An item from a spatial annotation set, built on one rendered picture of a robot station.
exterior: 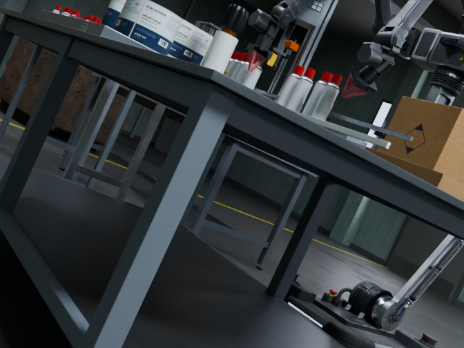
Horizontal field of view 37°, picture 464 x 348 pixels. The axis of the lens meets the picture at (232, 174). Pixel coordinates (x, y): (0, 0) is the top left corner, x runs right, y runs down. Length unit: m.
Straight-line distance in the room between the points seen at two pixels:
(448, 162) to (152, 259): 1.18
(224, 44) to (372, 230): 9.03
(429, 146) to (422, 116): 0.13
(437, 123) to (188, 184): 1.15
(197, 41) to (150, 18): 0.45
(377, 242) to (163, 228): 9.95
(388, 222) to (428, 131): 8.93
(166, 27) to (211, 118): 1.01
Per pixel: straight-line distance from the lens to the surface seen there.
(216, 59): 2.55
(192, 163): 1.40
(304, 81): 2.57
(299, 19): 2.93
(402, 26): 2.36
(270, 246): 4.89
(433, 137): 2.34
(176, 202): 1.40
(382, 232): 11.27
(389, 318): 3.12
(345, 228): 11.46
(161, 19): 2.35
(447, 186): 1.84
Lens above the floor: 0.72
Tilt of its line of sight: 2 degrees down
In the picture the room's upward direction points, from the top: 25 degrees clockwise
